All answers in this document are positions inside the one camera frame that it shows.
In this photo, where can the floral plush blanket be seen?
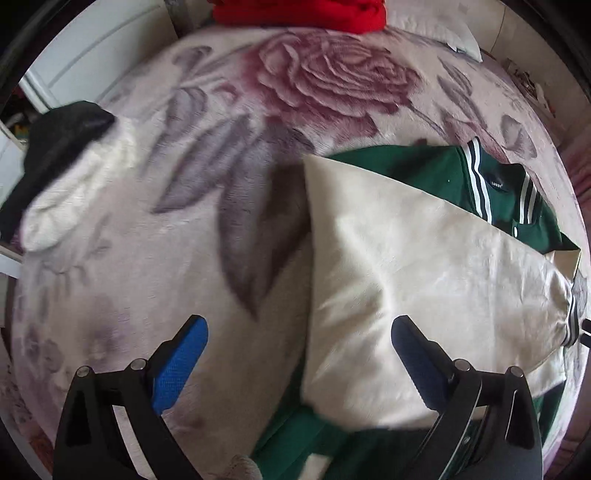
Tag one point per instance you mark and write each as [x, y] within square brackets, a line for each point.
[184, 230]

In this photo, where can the white pillow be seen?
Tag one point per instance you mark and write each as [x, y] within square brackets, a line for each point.
[429, 27]

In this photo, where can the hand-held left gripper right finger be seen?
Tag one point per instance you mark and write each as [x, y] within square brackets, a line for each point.
[418, 364]

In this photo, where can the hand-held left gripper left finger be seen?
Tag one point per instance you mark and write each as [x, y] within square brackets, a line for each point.
[180, 364]

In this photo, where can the black and white fleece garment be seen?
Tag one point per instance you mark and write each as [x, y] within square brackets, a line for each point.
[78, 184]

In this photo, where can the green varsity jacket cream sleeves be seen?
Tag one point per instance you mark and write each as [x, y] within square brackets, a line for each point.
[415, 258]

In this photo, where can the white wardrobe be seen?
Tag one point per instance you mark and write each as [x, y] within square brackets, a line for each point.
[92, 46]

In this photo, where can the red cloth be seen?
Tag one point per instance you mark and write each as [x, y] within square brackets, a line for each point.
[300, 14]

